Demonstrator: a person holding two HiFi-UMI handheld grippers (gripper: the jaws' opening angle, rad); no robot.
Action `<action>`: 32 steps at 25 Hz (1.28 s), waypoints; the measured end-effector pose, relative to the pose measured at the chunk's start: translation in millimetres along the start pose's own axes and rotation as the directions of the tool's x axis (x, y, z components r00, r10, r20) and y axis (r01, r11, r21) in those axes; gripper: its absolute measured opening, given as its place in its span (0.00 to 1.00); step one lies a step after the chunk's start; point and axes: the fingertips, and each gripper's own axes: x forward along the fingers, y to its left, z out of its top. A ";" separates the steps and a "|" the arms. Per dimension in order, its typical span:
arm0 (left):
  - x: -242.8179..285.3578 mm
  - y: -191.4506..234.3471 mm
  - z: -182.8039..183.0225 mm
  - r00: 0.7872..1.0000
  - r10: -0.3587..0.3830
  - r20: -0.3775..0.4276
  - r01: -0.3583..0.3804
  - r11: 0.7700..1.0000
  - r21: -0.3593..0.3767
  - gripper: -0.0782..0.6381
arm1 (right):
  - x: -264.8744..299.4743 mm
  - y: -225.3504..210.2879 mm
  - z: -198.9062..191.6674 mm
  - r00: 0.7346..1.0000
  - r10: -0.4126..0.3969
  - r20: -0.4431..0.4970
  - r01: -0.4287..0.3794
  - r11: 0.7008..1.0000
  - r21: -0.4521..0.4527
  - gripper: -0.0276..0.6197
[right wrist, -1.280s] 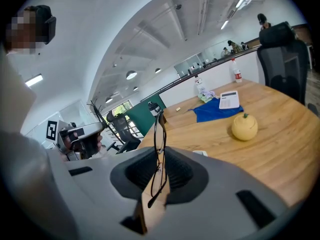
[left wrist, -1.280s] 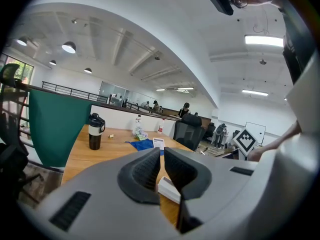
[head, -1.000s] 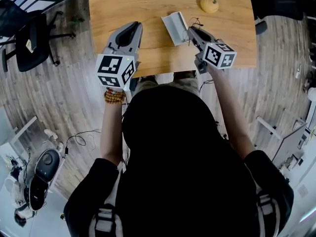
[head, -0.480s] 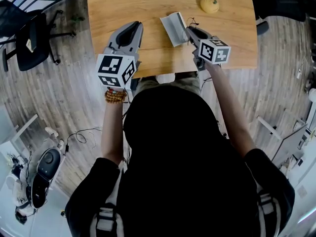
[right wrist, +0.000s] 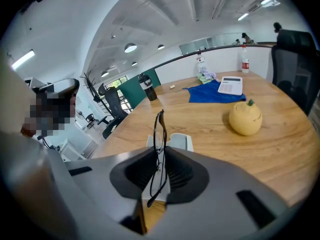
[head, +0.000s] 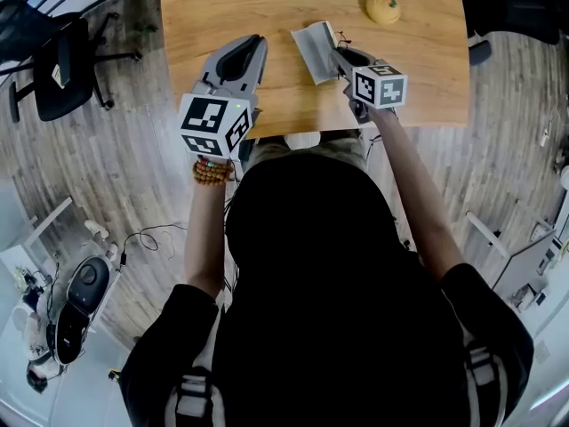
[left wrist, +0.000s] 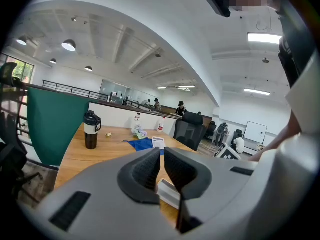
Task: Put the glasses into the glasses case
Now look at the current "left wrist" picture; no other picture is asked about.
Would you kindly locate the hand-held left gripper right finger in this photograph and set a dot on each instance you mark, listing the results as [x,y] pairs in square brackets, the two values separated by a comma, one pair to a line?
[220,184]

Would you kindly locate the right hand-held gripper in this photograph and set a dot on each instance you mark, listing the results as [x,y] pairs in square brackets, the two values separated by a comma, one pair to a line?
[227,153]

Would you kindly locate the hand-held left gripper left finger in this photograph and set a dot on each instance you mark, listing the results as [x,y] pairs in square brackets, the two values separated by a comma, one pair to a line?
[100,204]

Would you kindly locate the white box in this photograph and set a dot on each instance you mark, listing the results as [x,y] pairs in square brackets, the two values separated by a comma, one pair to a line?
[168,192]

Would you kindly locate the person's right forearm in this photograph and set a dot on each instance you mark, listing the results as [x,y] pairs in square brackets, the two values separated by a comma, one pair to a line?
[277,139]

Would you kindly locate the white whiteboard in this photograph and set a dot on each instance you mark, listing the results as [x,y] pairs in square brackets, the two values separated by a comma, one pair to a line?
[255,131]

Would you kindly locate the black padded office chair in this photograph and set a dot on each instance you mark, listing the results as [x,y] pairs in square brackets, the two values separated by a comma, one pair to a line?
[190,131]

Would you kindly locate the black and white tumbler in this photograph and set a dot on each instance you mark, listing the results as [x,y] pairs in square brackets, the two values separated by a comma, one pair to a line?
[90,136]

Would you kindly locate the long fluorescent ceiling light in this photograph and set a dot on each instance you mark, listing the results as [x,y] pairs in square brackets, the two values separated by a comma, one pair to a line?
[186,86]
[264,38]
[257,91]
[161,87]

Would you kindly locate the white card device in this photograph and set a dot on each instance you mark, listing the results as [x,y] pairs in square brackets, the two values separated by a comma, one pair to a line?
[158,142]

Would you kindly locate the small yellow block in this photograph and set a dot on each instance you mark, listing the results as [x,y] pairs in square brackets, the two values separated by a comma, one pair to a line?
[108,134]

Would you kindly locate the blue cloth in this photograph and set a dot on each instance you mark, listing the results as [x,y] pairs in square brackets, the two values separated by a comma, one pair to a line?
[142,145]

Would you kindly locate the crumpled pastel paper bunch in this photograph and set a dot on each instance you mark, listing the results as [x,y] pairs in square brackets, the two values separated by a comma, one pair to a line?
[139,132]

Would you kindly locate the green partition panel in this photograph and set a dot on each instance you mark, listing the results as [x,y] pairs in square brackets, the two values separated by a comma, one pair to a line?
[55,124]

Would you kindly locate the grey ceiling dome sensor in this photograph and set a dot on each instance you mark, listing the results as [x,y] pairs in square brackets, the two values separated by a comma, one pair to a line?
[265,60]

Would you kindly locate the black mesh office chair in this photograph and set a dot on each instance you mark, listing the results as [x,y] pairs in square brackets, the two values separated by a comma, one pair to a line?
[11,146]

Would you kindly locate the black metal railing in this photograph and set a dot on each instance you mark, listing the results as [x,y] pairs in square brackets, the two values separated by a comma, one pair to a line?
[75,91]

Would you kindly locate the black dome pendant lamp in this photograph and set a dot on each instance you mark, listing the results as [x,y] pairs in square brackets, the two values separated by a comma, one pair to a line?
[53,61]
[88,69]
[21,41]
[68,46]

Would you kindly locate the person's black shirt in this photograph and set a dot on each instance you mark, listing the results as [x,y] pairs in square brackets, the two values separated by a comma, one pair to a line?
[297,34]

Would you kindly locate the window with green view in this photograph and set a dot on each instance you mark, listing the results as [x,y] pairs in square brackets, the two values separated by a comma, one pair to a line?
[23,71]

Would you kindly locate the black head-mounted camera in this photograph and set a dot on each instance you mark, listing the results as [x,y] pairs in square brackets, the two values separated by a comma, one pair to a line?
[217,1]

